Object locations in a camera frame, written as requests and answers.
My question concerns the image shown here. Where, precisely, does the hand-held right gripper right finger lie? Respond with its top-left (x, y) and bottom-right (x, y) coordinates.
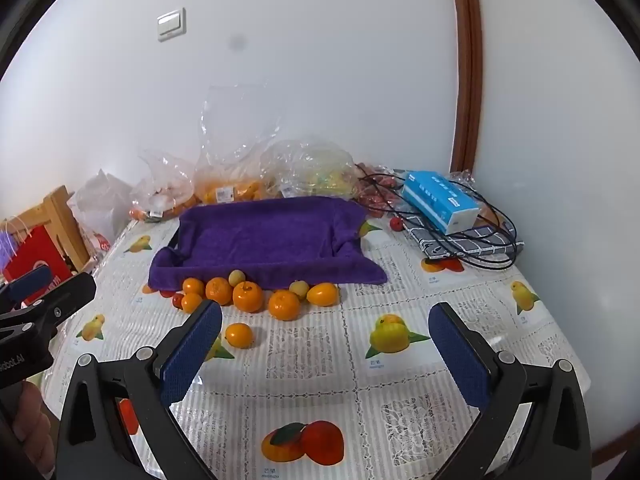
top-left (429, 301), bottom-right (593, 480)

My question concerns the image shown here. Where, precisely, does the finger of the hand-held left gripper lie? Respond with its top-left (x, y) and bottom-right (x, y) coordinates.
top-left (0, 265), bottom-right (53, 313)
top-left (0, 274), bottom-right (97, 334)

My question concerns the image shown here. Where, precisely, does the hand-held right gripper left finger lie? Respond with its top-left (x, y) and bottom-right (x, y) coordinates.
top-left (55, 300), bottom-right (223, 480)

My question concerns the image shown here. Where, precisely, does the purple towel lined tray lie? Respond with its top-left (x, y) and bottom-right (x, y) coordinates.
top-left (147, 197), bottom-right (389, 292)

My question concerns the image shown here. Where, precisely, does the person's left hand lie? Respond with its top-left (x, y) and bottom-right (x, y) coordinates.
top-left (7, 384), bottom-right (53, 478)

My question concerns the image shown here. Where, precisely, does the red paper bag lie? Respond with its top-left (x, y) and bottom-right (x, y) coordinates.
top-left (1, 225), bottom-right (74, 286)

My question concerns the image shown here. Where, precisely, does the purple paper bag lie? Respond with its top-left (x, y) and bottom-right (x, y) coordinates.
top-left (0, 217), bottom-right (31, 266)

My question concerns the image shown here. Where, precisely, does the wooden chair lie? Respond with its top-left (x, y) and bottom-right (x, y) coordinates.
top-left (0, 185), bottom-right (97, 273)

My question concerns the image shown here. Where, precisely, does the white plastic bag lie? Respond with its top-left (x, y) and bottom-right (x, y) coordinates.
top-left (66, 169), bottom-right (133, 261)

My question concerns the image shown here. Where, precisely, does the grey checked cloth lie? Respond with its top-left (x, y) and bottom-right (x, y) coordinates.
top-left (402, 212), bottom-right (526, 261)

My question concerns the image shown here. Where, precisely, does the clear bag of orange fruit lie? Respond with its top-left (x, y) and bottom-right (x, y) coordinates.
top-left (131, 149), bottom-right (201, 222)

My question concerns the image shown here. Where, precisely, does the blue tissue box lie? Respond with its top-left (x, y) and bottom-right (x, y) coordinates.
top-left (401, 170), bottom-right (481, 236)

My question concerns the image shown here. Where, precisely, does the bag of cherry tomatoes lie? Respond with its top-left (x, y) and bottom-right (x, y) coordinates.
top-left (352, 162), bottom-right (408, 218)

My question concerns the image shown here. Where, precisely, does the clear plastic bag of mandarins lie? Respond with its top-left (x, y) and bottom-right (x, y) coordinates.
top-left (197, 85), bottom-right (283, 206)

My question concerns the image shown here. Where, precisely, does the clear bag of yellow fruit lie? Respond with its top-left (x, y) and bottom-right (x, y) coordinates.
top-left (261, 139), bottom-right (362, 200)

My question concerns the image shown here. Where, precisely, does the black cable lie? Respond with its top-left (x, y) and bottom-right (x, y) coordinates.
top-left (357, 172), bottom-right (518, 268)

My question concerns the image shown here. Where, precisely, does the white light switch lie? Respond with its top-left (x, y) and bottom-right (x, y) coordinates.
top-left (156, 7), bottom-right (187, 43)

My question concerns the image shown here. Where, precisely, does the brown wooden door frame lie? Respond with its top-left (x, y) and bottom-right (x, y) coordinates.
top-left (447, 0), bottom-right (483, 173)

